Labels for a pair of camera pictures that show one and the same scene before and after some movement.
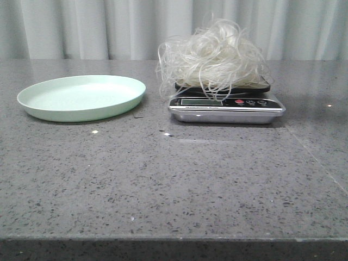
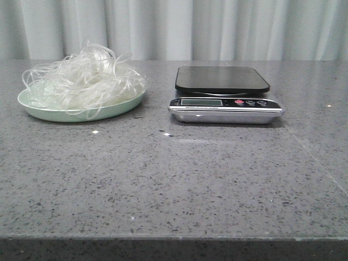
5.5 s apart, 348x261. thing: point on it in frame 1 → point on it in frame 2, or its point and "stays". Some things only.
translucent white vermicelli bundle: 218,57 → 86,82
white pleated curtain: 131,30 stays
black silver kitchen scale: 239,103 stays
